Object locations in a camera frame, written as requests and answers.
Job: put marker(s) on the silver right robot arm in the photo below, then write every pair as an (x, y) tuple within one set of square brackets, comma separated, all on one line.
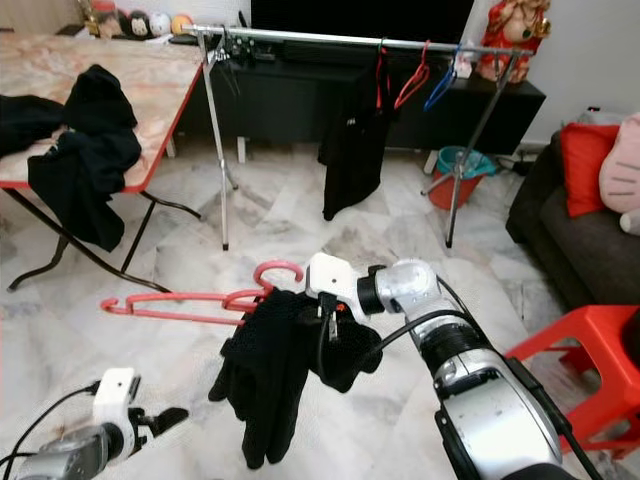
[(500, 400)]

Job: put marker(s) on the blue plastic hanger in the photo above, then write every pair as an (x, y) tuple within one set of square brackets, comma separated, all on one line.
[(440, 92)]

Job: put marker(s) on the pink marble folding table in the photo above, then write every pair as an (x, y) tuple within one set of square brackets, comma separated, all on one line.
[(50, 75)]

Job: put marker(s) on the orange round plush toy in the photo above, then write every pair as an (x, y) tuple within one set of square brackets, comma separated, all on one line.
[(181, 24)]

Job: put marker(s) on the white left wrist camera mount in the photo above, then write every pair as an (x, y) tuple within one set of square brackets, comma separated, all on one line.
[(115, 392)]

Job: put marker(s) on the light wooden cabinet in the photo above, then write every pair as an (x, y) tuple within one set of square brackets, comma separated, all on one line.
[(35, 15)]

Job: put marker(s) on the black shirt with red trim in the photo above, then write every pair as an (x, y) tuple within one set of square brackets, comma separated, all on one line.
[(270, 380), (350, 160)]

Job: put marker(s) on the black shirt with white print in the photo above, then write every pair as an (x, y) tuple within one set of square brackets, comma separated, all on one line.
[(85, 180)]

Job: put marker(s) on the red cushion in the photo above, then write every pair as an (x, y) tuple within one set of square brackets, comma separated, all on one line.
[(585, 170)]

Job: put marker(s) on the white round plush toy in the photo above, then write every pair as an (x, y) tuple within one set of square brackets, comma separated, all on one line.
[(160, 24)]

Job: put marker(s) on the pink plastic hanger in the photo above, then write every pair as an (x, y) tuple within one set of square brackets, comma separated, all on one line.
[(180, 296)]

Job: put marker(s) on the silver metal clothes rack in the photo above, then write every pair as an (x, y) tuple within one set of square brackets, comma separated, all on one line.
[(310, 39)]

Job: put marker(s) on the dark round plush toy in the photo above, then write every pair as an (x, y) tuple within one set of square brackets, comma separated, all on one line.
[(134, 25)]

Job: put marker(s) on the red bucket with teal bag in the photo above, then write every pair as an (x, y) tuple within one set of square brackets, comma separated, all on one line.
[(465, 162)]

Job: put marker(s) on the red plastic hanger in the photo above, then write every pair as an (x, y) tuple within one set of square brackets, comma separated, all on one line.
[(422, 77)]

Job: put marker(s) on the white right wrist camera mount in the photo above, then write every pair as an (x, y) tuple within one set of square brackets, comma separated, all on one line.
[(330, 277)]

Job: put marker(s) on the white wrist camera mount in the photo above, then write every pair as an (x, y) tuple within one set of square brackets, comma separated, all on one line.
[(330, 277), (115, 392)]

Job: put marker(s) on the red plastic stool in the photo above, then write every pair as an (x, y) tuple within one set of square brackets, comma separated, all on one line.
[(590, 330)]

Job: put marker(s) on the large black flat television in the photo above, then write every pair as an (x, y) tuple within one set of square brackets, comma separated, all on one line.
[(360, 20)]

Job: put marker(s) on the red laughing buddha statue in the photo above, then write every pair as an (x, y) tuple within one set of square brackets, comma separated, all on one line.
[(515, 45)]

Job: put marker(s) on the dark grey fabric sofa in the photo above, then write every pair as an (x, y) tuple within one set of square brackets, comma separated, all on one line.
[(580, 255)]

